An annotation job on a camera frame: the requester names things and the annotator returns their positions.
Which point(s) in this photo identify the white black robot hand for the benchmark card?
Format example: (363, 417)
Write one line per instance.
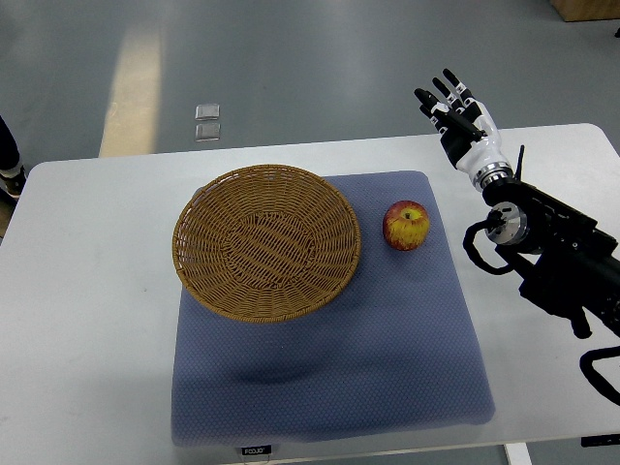
(468, 134)

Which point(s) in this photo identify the red yellow apple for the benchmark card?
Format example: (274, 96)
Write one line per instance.
(406, 225)

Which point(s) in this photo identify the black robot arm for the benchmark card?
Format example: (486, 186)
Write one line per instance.
(564, 261)

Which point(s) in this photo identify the brown wicker basket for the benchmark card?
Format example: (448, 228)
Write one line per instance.
(266, 244)

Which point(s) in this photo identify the wooden box corner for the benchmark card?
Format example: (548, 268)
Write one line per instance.
(586, 10)

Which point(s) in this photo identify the blue grey cloth mat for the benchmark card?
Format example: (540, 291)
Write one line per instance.
(396, 350)

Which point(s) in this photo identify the lower metal floor plate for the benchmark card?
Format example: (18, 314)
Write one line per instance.
(207, 131)

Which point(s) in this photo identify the metal floor plate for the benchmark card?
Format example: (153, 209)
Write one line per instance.
(207, 111)
(207, 131)

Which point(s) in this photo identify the upper metal floor plate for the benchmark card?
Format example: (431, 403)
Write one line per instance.
(207, 111)

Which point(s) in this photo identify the white table leg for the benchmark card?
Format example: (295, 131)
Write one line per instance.
(517, 454)

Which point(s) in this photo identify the black table control label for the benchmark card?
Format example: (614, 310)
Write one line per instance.
(256, 450)

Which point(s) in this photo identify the black table edge bracket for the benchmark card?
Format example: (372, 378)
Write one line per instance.
(600, 441)

